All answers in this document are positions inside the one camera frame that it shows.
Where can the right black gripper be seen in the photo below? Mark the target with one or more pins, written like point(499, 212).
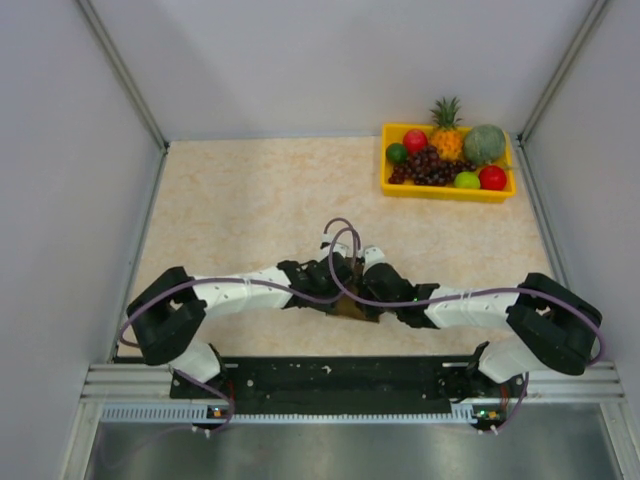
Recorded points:
point(362, 296)

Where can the brown cardboard box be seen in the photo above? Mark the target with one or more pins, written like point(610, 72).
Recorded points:
point(348, 308)

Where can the yellow plastic tray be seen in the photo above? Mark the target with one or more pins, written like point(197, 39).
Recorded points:
point(395, 132)

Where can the purple grape bunch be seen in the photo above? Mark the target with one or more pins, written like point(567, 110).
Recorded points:
point(426, 168)

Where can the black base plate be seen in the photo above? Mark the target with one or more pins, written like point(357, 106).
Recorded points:
point(347, 385)

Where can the red apple front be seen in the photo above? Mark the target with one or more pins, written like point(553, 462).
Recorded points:
point(493, 178)

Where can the aluminium frame rail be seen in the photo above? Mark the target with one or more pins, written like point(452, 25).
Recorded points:
point(128, 382)

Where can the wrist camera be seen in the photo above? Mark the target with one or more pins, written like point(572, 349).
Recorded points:
point(371, 256)
point(326, 240)

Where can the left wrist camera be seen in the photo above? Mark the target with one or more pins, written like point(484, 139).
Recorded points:
point(326, 240)

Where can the light green lime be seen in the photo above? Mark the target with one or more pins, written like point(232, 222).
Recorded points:
point(467, 180)

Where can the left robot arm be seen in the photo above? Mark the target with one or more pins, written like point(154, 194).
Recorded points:
point(167, 315)

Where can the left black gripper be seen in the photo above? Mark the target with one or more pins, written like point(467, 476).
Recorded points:
point(327, 303)

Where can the green melon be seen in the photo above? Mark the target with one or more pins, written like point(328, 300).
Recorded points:
point(484, 144)

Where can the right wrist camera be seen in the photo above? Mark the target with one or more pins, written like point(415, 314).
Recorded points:
point(371, 256)

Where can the white cable duct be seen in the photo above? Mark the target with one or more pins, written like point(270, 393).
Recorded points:
point(203, 414)

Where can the red apple back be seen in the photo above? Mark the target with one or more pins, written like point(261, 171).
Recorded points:
point(415, 140)

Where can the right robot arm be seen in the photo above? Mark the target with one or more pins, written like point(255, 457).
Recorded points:
point(550, 327)

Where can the red apple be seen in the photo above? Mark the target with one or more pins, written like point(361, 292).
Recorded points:
point(493, 178)
point(415, 140)

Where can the dark green lime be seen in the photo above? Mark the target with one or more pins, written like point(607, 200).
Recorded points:
point(396, 153)

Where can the pineapple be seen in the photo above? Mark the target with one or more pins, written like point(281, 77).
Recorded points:
point(446, 137)

